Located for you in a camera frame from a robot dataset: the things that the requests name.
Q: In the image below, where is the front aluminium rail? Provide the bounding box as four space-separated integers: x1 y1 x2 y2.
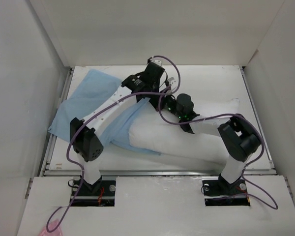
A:
42 169 277 177

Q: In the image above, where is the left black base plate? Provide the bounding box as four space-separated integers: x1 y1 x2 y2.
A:
77 178 116 197

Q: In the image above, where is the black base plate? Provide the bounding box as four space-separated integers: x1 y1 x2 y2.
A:
202 179 247 197
77 178 116 197

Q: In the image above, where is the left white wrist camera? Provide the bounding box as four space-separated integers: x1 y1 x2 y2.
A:
147 57 163 66

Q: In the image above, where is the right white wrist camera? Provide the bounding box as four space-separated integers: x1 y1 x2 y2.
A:
165 77 177 93

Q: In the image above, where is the right aluminium rail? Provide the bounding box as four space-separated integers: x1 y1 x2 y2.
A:
240 66 275 170

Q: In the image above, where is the aluminium rail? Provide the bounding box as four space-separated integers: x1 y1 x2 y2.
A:
37 67 74 177
240 66 275 170
42 169 277 177

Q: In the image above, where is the white pillow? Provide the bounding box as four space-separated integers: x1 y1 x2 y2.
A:
128 103 228 172

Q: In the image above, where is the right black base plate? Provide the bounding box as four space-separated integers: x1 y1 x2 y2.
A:
202 179 247 197

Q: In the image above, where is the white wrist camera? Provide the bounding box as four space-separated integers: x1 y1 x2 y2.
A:
147 57 163 66
165 77 177 93

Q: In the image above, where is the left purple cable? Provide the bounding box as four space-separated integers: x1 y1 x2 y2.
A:
46 55 182 233

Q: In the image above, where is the light blue pillowcase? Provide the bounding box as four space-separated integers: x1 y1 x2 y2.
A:
48 68 163 156

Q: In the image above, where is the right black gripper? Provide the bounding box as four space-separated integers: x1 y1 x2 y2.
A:
146 88 183 119

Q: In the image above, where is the left aluminium rail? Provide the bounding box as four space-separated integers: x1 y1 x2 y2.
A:
37 67 74 177

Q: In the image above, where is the pink plastic bag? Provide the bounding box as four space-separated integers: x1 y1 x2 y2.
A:
39 220 63 236

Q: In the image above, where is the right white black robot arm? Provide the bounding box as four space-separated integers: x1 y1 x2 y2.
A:
157 93 262 197

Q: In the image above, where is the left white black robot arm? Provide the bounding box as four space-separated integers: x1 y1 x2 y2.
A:
70 59 165 195

